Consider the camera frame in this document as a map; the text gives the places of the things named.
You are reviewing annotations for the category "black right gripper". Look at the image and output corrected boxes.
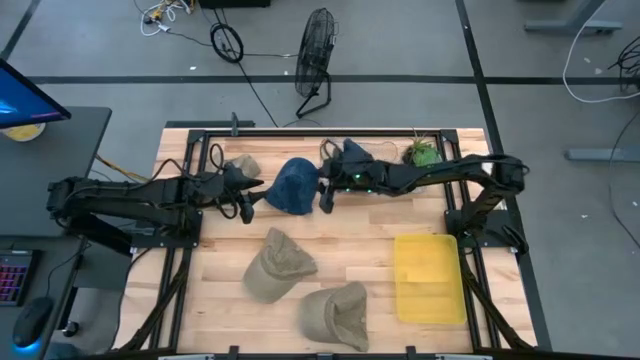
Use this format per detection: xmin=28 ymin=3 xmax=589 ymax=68
xmin=318 ymin=152 xmax=389 ymax=215

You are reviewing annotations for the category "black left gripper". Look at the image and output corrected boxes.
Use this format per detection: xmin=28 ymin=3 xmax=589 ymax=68
xmin=198 ymin=165 xmax=269 ymax=225

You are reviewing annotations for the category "beige cap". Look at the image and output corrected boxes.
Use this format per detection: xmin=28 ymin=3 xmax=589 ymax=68
xmin=298 ymin=280 xmax=370 ymax=353
xmin=242 ymin=227 xmax=319 ymax=305

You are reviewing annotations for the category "small beige hat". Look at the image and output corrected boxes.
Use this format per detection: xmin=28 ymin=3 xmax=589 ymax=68
xmin=224 ymin=153 xmax=262 ymax=180

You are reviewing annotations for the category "blue denim hat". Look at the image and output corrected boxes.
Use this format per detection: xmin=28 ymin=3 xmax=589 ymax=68
xmin=264 ymin=157 xmax=322 ymax=217

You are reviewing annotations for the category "dark navy hat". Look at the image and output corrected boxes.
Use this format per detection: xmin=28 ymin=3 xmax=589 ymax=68
xmin=341 ymin=138 xmax=376 ymax=164

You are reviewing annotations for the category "potted green plant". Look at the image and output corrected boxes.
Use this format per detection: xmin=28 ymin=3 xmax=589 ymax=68
xmin=402 ymin=128 xmax=444 ymax=169

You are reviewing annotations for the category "black floor fan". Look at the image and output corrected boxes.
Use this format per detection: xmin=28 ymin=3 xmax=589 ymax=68
xmin=293 ymin=7 xmax=340 ymax=120

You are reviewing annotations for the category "yellow plastic bin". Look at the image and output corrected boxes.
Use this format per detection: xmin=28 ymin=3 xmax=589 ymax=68
xmin=393 ymin=233 xmax=469 ymax=325

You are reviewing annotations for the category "black box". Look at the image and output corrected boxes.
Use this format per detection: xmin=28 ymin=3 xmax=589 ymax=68
xmin=198 ymin=0 xmax=272 ymax=10

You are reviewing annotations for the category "black desk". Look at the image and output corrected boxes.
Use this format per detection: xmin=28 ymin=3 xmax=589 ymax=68
xmin=0 ymin=105 xmax=113 ymax=360

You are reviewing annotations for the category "yellow tape roll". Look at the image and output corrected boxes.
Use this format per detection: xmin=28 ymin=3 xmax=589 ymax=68
xmin=0 ymin=122 xmax=47 ymax=143

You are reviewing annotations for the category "computer monitor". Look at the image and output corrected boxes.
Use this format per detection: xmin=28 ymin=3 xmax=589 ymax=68
xmin=0 ymin=58 xmax=72 ymax=130

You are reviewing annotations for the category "backlit keyboard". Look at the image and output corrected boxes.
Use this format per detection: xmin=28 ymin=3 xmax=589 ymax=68
xmin=0 ymin=249 xmax=37 ymax=307

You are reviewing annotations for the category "black computer mouse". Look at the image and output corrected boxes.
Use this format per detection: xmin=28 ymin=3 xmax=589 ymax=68
xmin=12 ymin=296 xmax=55 ymax=349

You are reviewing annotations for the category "grey desk foot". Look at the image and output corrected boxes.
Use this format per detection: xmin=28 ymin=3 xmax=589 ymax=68
xmin=564 ymin=147 xmax=640 ymax=163
xmin=523 ymin=0 xmax=625 ymax=36

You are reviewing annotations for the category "long black floor cable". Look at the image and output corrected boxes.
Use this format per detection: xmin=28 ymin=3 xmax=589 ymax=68
xmin=213 ymin=8 xmax=280 ymax=129

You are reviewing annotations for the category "black aluminium table frame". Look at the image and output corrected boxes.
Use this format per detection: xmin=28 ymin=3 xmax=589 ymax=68
xmin=112 ymin=119 xmax=539 ymax=360

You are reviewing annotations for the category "coiled black cable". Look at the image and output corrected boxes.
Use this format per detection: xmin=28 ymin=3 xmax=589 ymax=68
xmin=209 ymin=22 xmax=245 ymax=65

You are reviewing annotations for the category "white and yellow cable bundle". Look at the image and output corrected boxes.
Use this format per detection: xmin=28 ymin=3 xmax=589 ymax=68
xmin=133 ymin=0 xmax=195 ymax=38

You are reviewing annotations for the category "white floor cable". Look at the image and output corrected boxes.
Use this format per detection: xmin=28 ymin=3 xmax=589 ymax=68
xmin=562 ymin=0 xmax=640 ymax=105

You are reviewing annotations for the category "thin black floor cable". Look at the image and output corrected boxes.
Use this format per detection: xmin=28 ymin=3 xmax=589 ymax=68
xmin=607 ymin=107 xmax=640 ymax=250

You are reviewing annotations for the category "black cable bundle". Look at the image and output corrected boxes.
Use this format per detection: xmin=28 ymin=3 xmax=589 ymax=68
xmin=607 ymin=34 xmax=640 ymax=94

